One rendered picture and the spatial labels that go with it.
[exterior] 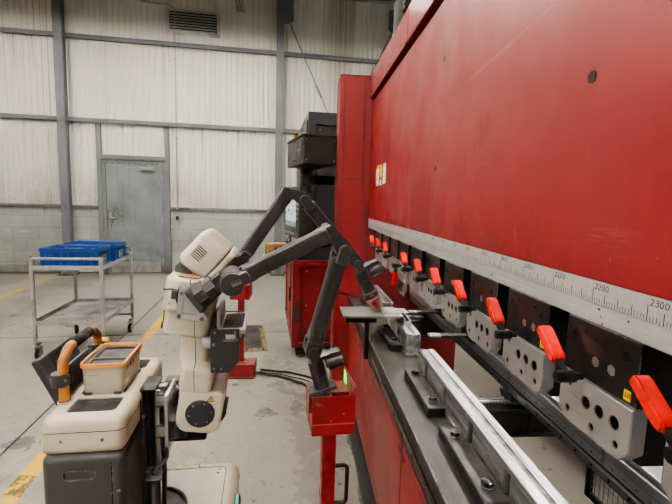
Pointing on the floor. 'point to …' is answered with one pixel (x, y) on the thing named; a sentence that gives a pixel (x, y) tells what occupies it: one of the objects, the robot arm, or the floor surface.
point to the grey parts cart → (85, 309)
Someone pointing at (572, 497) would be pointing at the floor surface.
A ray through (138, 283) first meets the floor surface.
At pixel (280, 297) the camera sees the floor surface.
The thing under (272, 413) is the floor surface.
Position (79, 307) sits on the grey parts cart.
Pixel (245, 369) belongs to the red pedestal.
